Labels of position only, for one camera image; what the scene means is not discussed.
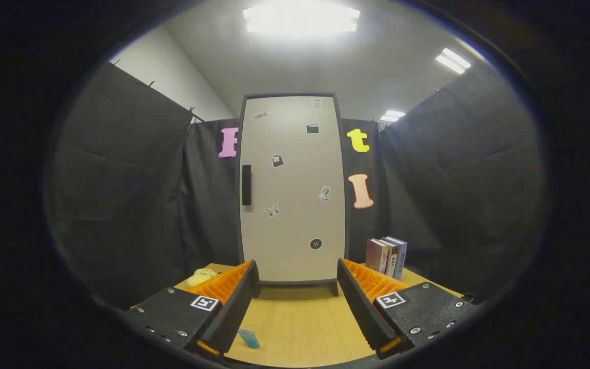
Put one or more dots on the blue grey book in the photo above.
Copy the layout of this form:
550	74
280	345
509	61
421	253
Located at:
401	256

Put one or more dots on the black backdrop cloth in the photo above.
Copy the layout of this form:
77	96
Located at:
131	179

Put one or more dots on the yellow plush toy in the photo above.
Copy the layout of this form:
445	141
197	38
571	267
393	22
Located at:
200	277

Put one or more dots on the large ceiling light panel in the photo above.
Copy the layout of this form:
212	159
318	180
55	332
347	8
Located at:
300	18

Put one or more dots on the white and blue tube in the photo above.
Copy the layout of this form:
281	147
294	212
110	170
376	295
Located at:
250	338

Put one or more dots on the dark grey cabinet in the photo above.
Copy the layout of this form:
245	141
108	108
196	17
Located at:
295	282

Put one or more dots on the white spine book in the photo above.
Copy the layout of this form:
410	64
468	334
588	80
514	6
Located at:
391	259

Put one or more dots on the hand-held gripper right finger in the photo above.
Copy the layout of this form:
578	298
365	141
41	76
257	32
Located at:
361	307

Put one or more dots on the double ceiling light panel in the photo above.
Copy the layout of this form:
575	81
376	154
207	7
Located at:
454	60

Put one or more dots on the small ceiling light panel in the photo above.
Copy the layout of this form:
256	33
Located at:
392	116

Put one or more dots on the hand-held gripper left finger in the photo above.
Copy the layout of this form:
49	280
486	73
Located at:
236	307

